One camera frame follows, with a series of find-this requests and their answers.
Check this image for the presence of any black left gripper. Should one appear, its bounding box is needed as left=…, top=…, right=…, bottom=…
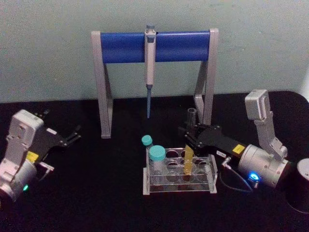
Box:
left=25, top=109, right=82, bottom=168

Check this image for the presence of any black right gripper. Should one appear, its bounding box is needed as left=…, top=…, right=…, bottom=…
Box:
left=178, top=123, right=247, bottom=161

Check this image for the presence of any clear tube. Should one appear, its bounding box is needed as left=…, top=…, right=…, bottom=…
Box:
left=186, top=107, right=197, bottom=131

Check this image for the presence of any yellow tube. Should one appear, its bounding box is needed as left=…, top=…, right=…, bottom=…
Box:
left=183, top=145, right=196, bottom=176

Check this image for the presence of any large teal-capped tube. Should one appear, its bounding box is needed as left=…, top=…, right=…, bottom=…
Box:
left=148, top=145, right=167, bottom=175

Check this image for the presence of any small teal-capped tube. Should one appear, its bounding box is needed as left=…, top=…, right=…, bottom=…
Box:
left=141, top=135, right=155, bottom=157

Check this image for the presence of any clear plastic tube rack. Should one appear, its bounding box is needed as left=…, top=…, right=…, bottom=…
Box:
left=142, top=147, right=218, bottom=196

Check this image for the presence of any grey pipette with blue tip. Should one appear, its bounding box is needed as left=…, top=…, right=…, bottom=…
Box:
left=144, top=24, right=156, bottom=119

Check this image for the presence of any black table cloth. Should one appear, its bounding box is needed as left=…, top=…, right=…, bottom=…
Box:
left=0, top=90, right=309, bottom=232

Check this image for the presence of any grey stand with blue bar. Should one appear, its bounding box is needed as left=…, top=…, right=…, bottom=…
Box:
left=91, top=28, right=219, bottom=139

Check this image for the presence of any thin dark left gripper cable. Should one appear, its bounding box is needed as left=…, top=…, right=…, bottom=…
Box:
left=36, top=161, right=55, bottom=182

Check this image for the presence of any thin dark gripper cable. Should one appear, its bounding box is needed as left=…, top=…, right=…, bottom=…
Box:
left=36, top=161, right=55, bottom=182
left=217, top=156, right=254, bottom=193

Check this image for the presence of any thin dark right gripper cable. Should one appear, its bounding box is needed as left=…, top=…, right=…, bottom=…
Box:
left=217, top=156, right=254, bottom=193

